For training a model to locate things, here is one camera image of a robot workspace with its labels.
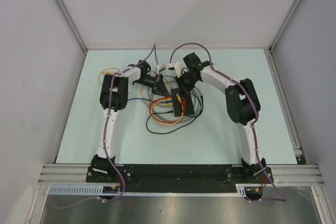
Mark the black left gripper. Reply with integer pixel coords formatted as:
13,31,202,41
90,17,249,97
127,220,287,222
133,73,170,98

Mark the yellow ethernet cable top port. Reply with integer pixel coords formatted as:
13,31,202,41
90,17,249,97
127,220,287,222
98,67,120,86

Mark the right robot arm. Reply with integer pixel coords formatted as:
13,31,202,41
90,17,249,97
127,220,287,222
169,53,266,183

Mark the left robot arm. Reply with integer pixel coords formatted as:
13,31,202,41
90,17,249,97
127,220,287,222
87,60,170,182

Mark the yellow ethernet cable on switch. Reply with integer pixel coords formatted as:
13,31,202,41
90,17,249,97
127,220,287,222
152,93,184,125

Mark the blue ethernet cable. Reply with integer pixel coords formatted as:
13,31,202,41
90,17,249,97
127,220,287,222
127,97,173,104

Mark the black network switch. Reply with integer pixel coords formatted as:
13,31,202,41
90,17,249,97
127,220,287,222
171,88,195,117

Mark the black power cable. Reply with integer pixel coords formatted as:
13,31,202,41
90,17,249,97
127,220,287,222
145,94,204,135

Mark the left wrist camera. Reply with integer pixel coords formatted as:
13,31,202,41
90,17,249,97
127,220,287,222
156,64,166,73

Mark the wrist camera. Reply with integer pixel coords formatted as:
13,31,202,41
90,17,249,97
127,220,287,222
168,61,184,78
156,64,166,73

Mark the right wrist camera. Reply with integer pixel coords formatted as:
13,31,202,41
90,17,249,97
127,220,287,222
168,61,184,78

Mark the grey ethernet cable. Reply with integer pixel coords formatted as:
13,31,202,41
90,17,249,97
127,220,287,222
140,74,204,127

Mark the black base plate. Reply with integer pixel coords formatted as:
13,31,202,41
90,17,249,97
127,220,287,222
86,163,274,193

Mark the grey cable duct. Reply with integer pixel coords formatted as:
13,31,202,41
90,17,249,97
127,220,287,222
49,185,246,197

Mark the aluminium frame rail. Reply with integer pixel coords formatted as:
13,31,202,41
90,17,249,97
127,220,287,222
38,164,324,186

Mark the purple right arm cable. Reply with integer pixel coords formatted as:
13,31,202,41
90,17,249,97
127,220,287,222
169,42,287,201

